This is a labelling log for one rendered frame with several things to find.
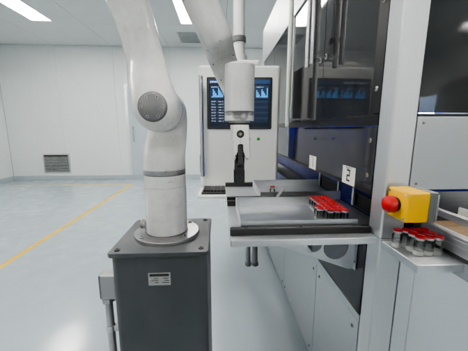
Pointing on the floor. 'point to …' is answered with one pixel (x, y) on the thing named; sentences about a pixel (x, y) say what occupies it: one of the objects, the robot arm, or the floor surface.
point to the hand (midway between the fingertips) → (239, 176)
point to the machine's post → (392, 163)
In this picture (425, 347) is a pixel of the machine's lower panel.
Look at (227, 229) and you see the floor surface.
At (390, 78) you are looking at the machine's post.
